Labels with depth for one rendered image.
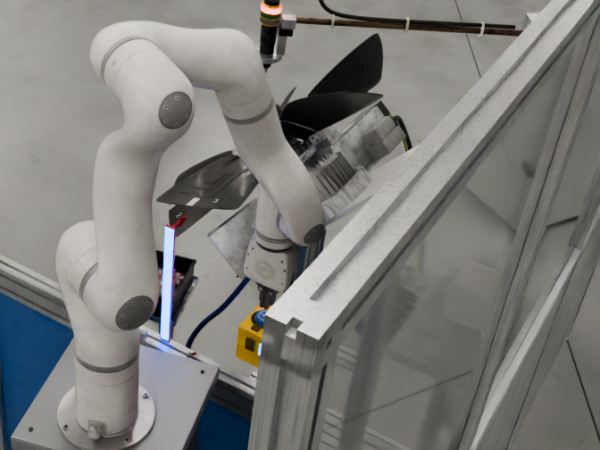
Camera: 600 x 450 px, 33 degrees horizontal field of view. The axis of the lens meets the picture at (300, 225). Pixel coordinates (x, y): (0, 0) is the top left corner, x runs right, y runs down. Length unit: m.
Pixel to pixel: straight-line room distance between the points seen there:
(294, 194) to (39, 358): 1.12
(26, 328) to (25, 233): 1.41
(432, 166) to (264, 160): 0.93
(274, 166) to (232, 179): 0.51
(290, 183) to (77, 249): 0.39
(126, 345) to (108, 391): 0.11
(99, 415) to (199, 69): 0.71
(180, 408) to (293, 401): 1.36
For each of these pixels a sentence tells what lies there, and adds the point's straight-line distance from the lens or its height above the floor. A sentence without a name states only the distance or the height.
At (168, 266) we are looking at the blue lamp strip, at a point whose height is 1.09.
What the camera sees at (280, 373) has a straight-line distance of 0.69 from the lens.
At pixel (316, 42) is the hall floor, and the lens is 5.51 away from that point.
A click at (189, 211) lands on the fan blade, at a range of 2.52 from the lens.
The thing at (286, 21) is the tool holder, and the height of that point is 1.54.
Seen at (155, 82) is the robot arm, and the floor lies 1.75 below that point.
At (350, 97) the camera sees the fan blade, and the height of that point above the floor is 1.42.
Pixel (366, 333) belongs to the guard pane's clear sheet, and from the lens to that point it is 0.83.
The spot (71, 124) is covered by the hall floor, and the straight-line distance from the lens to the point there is 4.65.
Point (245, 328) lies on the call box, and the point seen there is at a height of 1.07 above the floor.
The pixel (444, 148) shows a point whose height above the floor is 2.04.
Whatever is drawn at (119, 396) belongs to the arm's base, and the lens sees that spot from 1.91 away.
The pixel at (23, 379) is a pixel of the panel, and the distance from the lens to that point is 2.78.
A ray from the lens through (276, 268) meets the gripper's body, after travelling 1.95.
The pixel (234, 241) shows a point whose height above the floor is 1.00.
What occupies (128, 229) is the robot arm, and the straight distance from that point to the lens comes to 1.65.
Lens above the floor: 2.49
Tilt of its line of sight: 37 degrees down
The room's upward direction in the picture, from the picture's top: 8 degrees clockwise
